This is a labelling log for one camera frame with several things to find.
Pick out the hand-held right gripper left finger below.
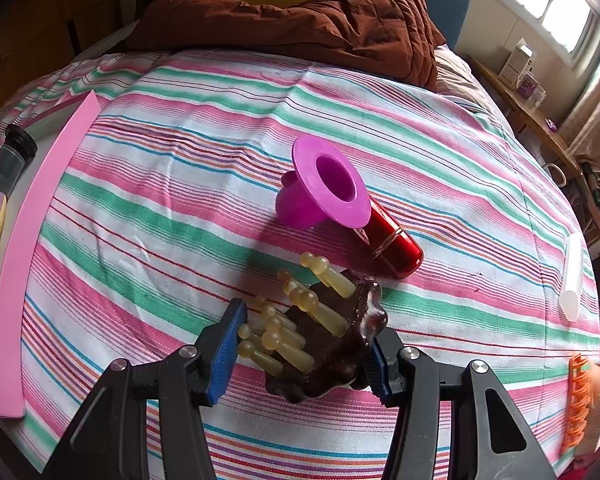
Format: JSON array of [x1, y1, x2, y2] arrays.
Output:
[[40, 297, 248, 480]]

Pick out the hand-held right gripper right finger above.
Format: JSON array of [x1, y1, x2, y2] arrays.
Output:
[[365, 327, 558, 480]]

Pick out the dark brown peg brush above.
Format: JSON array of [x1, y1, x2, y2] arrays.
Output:
[[237, 252, 387, 405]]

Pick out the dark jar with black cap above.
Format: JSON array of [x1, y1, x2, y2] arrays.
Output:
[[0, 125, 39, 198]]

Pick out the red metallic cylinder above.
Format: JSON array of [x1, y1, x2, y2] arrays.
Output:
[[352, 202, 424, 280]]

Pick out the striped bed sheet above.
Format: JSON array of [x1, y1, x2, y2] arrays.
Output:
[[0, 47, 600, 480]]

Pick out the purple funnel-shaped cup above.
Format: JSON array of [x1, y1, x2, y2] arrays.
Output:
[[275, 136, 372, 231]]

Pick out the orange plastic rack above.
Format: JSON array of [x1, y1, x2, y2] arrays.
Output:
[[560, 352, 600, 453]]

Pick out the translucent white tube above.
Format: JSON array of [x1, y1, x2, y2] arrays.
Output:
[[559, 232, 586, 322]]

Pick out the white flat card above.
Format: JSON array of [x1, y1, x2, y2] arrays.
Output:
[[580, 392, 600, 451]]

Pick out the pink foam strip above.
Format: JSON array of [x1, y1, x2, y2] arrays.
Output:
[[0, 91, 102, 420]]

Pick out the wooden side table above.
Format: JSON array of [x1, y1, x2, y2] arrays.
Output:
[[467, 55, 583, 181]]

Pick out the beige pillow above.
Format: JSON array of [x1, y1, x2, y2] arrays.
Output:
[[432, 45, 496, 111]]

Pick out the purple box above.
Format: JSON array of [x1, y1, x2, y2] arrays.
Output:
[[517, 72, 546, 106]]

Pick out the white box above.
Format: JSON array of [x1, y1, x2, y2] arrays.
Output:
[[497, 42, 536, 86]]

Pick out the brown quilt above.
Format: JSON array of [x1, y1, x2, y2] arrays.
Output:
[[127, 0, 447, 92]]

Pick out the beige curtain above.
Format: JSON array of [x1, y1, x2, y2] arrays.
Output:
[[557, 35, 600, 161]]

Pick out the wooden cabinet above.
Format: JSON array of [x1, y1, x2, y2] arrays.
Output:
[[0, 0, 161, 126]]

